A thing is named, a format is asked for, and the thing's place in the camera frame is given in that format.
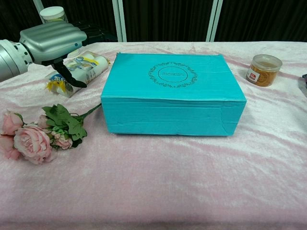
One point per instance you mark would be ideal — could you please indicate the black curtain backdrop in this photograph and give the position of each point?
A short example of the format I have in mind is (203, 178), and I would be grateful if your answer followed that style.
(168, 19)

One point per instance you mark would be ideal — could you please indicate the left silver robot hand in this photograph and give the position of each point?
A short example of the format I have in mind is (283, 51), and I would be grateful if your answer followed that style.
(52, 40)

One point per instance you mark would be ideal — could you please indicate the pack of white rolls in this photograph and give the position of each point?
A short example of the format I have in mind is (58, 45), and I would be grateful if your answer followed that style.
(96, 64)

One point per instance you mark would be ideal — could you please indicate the clear jar of rubber bands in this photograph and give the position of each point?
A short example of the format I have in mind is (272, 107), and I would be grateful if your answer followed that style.
(263, 70)

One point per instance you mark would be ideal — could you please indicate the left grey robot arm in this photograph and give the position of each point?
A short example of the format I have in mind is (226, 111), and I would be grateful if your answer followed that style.
(9, 60)

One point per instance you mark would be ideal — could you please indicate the teal cardboard shoe box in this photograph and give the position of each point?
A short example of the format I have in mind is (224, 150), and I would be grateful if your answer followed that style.
(172, 95)

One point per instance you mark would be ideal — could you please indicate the pink artificial rose bouquet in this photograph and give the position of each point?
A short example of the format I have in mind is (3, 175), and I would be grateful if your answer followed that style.
(33, 143)

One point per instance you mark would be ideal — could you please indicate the pink velvet tablecloth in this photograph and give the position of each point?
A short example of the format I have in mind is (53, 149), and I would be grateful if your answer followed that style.
(153, 187)

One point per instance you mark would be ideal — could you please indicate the white frame post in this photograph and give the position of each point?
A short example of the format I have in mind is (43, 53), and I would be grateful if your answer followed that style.
(40, 9)
(119, 21)
(214, 21)

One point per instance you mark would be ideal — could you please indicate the clear tennis ball tube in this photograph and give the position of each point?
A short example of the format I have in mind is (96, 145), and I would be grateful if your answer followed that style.
(52, 14)

